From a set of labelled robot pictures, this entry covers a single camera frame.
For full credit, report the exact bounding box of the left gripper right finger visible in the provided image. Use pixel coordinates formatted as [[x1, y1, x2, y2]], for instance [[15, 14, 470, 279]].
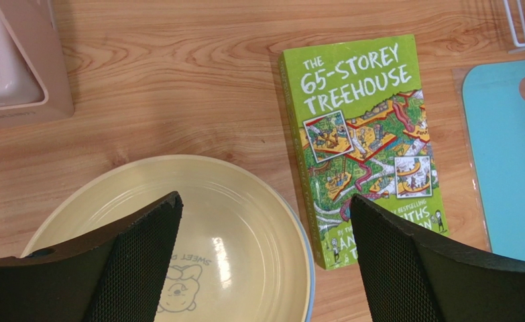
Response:
[[350, 195, 525, 321]]

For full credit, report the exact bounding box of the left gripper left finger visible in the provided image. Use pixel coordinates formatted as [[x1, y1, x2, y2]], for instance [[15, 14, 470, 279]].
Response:
[[0, 191, 183, 321]]

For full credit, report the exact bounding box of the blue plate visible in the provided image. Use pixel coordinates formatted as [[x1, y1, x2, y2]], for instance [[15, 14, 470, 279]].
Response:
[[284, 201, 316, 322]]

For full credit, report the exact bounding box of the yellow plate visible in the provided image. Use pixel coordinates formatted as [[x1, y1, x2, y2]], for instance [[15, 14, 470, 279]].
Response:
[[24, 155, 310, 321]]

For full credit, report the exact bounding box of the teal cutting board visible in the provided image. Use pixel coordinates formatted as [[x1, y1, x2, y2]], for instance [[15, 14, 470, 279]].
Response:
[[453, 60, 525, 261]]

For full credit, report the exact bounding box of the green treehouse book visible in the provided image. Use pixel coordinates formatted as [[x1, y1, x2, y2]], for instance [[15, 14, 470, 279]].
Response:
[[278, 34, 449, 270]]

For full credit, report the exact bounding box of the small pink box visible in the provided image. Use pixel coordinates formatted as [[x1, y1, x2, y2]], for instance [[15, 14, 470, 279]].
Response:
[[0, 3, 45, 110]]

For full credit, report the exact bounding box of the pink file organizer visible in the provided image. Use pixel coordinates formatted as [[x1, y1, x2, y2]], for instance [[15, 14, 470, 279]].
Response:
[[0, 1, 74, 129]]

